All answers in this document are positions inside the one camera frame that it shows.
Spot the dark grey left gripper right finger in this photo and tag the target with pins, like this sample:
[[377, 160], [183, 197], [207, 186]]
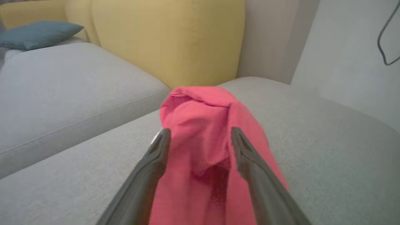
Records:
[[265, 187]]

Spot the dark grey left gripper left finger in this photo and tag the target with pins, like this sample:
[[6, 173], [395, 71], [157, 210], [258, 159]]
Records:
[[147, 175]]

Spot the red Bulls 23 jersey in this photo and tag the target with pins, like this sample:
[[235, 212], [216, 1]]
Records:
[[200, 125]]

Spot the large grey sofa seat cushion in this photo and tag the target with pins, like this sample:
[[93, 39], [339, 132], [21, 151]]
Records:
[[328, 172]]

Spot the wide yellow sofa back cushion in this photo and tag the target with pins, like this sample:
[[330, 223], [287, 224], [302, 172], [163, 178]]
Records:
[[172, 37]]

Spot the blue throw pillow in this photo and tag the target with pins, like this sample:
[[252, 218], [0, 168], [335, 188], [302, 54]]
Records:
[[40, 34]]

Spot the narrow yellow sofa back cushion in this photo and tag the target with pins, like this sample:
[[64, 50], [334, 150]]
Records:
[[31, 12]]

